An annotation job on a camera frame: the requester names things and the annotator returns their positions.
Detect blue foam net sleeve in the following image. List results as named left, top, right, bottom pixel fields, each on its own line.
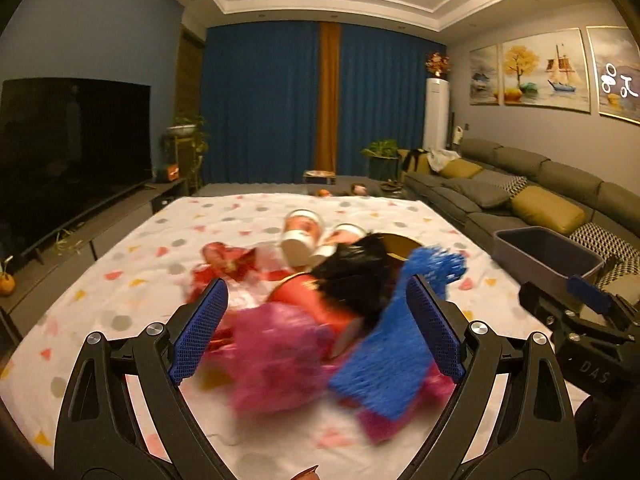
left=329, top=246, right=466, bottom=419

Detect red and clear snack bag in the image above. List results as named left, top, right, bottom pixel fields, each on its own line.
left=186, top=242, right=294, bottom=302

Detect red paper cup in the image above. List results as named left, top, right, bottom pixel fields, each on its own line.
left=267, top=273, right=363, bottom=360

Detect grey plastic trash bin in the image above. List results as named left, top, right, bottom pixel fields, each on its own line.
left=491, top=226, right=604, bottom=312

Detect patterned white tablecloth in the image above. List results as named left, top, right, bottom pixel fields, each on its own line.
left=0, top=192, right=591, bottom=480

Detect mustard yellow cushion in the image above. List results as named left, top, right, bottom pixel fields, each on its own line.
left=511, top=185, right=586, bottom=235

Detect grey cushion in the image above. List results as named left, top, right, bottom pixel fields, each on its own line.
left=442, top=178, right=511, bottom=209

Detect grey sectional sofa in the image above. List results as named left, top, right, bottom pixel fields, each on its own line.
left=399, top=139, right=639, bottom=287

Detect patterned black white cushion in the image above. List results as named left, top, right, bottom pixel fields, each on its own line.
left=473, top=169, right=528, bottom=197

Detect dark tv cabinet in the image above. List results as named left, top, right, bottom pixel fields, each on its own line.
left=1, top=179, right=189, bottom=337

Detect small mustard cushion far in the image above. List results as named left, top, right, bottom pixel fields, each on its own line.
left=439, top=158, right=484, bottom=179

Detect white cloth on sofa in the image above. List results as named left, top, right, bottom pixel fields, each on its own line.
left=426, top=148, right=460, bottom=174

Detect plant stand with vines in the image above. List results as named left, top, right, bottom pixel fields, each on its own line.
left=163, top=114, right=209, bottom=192

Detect potted green plant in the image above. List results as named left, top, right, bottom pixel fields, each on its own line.
left=361, top=139, right=399, bottom=181

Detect white standing air conditioner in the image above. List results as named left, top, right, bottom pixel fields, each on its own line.
left=423, top=77, right=450, bottom=150

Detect black flat television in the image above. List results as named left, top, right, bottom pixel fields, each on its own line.
left=1, top=77, right=152, bottom=258

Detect blue curtains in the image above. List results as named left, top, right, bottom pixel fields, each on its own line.
left=201, top=22, right=447, bottom=183

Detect sailing ship painting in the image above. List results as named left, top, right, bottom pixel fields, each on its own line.
left=501, top=28, right=591, bottom=113

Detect left landscape painting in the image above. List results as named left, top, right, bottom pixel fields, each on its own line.
left=469, top=44, right=499, bottom=105

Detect landscape painting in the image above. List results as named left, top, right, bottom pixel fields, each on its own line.
left=469, top=44, right=499, bottom=105
left=587, top=26, right=639, bottom=125

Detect flower decoration on conditioner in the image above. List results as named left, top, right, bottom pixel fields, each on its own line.
left=425, top=52, right=450, bottom=79

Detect orange curtain strip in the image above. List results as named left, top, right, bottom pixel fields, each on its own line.
left=314, top=22, right=342, bottom=172

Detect right landscape painting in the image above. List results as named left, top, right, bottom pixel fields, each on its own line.
left=587, top=26, right=639, bottom=125

